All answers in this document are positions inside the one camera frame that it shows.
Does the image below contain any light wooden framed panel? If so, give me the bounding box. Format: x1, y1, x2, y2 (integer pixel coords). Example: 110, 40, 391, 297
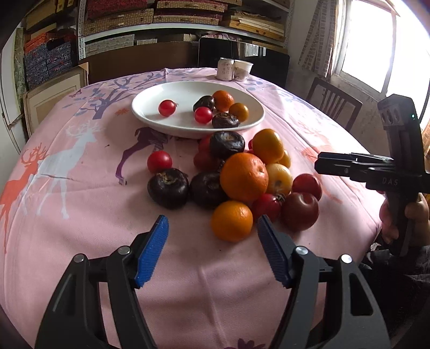
22, 62, 89, 136

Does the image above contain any dark wooden chair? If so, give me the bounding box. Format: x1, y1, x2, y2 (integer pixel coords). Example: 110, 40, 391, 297
306, 77, 363, 132

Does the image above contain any stack of woven flat boxes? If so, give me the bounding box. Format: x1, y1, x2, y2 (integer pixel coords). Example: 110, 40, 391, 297
82, 0, 289, 42

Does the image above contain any large dark red tomato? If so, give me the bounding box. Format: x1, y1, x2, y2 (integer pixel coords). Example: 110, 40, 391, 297
281, 192, 319, 232

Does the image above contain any white paper cup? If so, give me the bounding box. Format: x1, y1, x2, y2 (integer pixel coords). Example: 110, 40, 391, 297
233, 60, 253, 82

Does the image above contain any green patterned panel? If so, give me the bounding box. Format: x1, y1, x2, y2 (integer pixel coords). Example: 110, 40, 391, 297
13, 28, 27, 94

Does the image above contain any window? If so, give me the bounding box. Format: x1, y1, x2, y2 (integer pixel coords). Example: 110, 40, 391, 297
331, 0, 430, 111

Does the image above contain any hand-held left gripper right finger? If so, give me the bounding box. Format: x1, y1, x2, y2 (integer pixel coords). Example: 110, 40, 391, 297
257, 215, 392, 349

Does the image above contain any white metal shelf rack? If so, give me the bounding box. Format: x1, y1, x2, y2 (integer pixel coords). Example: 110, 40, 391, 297
77, 0, 293, 64

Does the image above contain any black flat panel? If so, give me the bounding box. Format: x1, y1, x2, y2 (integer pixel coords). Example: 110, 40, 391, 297
198, 37, 290, 89

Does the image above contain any white drink can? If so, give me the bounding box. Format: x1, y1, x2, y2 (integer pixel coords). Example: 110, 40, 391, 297
218, 57, 235, 81

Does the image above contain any large orange mandarin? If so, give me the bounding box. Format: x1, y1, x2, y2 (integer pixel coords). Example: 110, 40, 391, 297
220, 152, 269, 202

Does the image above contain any person's right hand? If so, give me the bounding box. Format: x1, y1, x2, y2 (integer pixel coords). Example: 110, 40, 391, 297
379, 199, 430, 245

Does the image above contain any stack of colourful patterned boxes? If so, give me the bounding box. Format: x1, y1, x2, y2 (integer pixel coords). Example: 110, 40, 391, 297
23, 0, 79, 89

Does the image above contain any white oval plate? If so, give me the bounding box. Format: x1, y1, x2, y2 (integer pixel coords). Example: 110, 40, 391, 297
131, 81, 266, 139

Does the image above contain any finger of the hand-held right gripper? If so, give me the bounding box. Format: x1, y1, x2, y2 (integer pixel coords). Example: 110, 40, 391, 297
315, 161, 370, 182
317, 152, 395, 165

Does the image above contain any pink printed tablecloth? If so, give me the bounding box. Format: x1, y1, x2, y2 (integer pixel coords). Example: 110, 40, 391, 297
0, 67, 385, 349

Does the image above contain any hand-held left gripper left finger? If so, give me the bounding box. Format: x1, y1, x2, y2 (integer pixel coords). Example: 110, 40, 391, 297
34, 215, 169, 349

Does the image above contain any brown wooden cabinet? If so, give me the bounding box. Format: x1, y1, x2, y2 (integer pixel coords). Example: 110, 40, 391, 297
79, 42, 200, 84

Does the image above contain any person's right forearm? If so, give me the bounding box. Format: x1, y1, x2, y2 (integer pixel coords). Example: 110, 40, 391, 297
364, 243, 430, 336

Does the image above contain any yellow-orange mandarin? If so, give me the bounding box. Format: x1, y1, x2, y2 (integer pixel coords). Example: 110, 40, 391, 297
252, 128, 285, 165

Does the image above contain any grey patterned box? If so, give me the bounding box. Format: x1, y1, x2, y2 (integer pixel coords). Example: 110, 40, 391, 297
85, 34, 158, 56

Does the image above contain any pink floral cloth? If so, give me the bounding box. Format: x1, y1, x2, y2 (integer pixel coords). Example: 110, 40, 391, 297
202, 31, 242, 41

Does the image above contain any brick-patterned curtain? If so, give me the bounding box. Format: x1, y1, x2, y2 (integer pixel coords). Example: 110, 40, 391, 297
298, 0, 353, 77

